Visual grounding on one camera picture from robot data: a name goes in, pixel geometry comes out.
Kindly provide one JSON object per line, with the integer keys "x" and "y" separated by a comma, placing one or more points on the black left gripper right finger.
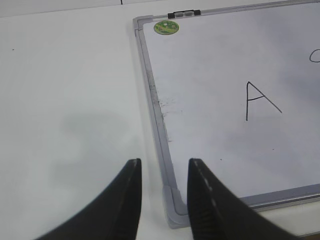
{"x": 215, "y": 213}

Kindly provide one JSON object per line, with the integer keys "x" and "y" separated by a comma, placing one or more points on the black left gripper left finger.
{"x": 113, "y": 215}

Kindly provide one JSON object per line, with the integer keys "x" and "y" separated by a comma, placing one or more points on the round green magnet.
{"x": 166, "y": 27}

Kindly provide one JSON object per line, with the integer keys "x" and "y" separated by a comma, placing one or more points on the white whiteboard with grey frame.
{"x": 239, "y": 88}

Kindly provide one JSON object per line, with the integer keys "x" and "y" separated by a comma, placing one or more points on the black hanging clip on frame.
{"x": 183, "y": 14}

